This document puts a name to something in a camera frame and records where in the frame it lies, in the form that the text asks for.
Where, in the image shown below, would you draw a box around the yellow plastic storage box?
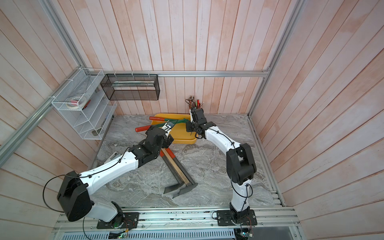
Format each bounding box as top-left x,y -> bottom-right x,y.
149,114 -> 197,145

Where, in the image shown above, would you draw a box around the green hoe red grip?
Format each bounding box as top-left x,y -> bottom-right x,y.
149,117 -> 190,124
135,122 -> 165,133

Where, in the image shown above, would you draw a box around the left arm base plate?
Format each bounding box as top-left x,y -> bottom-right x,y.
97,212 -> 140,230

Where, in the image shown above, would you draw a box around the white wire wall shelf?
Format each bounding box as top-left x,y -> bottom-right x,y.
52,68 -> 117,140

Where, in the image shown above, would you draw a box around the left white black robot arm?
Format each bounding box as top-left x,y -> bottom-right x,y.
57,122 -> 174,228

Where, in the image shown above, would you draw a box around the black mesh wall basket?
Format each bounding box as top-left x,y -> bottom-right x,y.
101,74 -> 161,101

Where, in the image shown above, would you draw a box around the tape roll on shelf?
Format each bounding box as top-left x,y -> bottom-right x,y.
66,96 -> 87,110

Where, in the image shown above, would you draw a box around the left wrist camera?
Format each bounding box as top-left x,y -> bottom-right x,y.
162,120 -> 178,133

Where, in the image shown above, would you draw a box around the pens in red cup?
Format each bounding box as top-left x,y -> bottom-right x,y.
185,96 -> 202,109

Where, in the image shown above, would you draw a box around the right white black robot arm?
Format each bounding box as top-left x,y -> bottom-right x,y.
186,108 -> 257,214

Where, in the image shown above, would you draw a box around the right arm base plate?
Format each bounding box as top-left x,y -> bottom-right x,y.
216,209 -> 258,227

